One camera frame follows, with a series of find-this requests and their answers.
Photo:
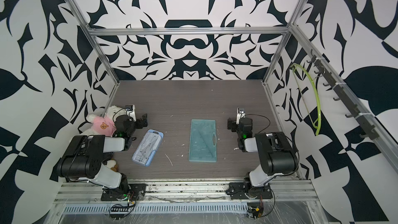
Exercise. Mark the blue transparent geometry set case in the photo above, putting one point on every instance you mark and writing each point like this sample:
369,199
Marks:
148,148

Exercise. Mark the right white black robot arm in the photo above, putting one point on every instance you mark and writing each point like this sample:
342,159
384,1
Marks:
276,155

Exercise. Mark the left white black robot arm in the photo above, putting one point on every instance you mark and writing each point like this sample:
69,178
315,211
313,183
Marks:
85,157

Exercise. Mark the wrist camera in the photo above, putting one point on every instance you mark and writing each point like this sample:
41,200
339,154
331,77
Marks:
241,113
130,111

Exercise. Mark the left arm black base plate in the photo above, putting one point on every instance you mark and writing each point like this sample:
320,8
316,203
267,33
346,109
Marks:
132,192

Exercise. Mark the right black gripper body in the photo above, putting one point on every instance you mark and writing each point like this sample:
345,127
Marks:
232,124

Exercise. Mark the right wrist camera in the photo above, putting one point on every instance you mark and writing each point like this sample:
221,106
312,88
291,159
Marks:
241,113

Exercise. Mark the teal transparent ruler set case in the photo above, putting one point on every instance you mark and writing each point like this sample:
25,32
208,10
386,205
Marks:
203,141

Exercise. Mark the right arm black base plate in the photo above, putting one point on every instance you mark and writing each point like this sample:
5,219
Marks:
243,191

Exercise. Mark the white teddy bear pink shirt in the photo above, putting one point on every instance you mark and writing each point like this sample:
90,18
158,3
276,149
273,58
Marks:
104,125

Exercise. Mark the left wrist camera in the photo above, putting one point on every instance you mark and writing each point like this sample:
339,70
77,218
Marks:
130,111

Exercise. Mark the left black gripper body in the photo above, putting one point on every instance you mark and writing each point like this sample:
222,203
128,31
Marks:
140,121

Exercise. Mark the small brown white plush toy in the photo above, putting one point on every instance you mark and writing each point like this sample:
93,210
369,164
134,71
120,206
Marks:
112,164

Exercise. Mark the black wall hook rail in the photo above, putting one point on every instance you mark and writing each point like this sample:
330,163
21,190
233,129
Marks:
356,109

